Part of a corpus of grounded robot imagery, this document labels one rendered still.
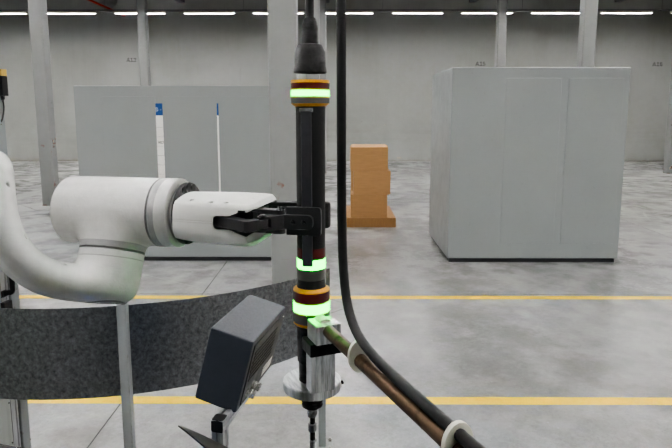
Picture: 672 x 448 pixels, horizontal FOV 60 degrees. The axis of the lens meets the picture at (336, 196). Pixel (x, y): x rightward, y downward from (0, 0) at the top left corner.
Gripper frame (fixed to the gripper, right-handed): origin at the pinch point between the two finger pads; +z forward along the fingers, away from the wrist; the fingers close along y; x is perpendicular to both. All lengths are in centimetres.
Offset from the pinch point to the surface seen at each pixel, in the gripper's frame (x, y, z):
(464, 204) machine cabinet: -94, -616, 24
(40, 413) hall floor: -163, -212, -220
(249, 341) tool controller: -41, -57, -30
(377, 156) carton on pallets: -54, -805, -105
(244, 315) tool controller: -39, -69, -35
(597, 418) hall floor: -164, -274, 99
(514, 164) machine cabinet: -48, -627, 78
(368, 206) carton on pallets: -131, -803, -118
